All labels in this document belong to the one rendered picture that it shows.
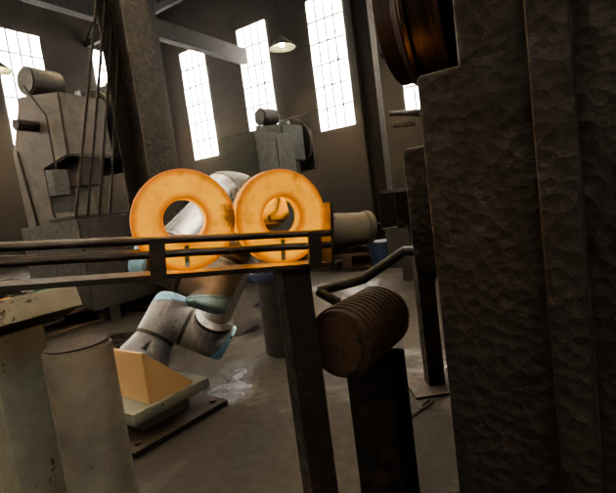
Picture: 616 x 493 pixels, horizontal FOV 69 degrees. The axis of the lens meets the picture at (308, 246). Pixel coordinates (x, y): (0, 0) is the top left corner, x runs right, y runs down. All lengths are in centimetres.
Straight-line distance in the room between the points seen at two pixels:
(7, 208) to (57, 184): 744
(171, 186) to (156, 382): 109
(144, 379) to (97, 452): 73
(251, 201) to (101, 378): 44
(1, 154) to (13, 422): 1270
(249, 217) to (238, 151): 405
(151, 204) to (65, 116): 559
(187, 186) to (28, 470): 67
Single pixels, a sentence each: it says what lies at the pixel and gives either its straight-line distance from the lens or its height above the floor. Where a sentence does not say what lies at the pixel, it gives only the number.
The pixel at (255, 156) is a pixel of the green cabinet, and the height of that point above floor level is 124.
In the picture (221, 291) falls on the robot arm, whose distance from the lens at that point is 98.
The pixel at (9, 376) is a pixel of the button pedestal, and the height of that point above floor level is 47.
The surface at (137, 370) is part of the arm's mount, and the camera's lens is 170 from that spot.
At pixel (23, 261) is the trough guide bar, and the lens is 69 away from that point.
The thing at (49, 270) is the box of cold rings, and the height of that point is 45.
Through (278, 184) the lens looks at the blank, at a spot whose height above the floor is 76.
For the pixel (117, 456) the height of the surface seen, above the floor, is 30.
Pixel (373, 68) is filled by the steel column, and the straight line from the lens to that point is 831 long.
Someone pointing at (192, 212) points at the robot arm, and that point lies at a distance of 119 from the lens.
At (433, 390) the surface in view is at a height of 1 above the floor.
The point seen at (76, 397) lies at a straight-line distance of 94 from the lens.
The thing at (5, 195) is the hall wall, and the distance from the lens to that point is 1349.
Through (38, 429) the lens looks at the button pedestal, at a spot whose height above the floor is 35.
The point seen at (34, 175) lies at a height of 150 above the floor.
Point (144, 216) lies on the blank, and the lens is 70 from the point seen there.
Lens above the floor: 72
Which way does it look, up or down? 6 degrees down
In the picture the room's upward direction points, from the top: 7 degrees counter-clockwise
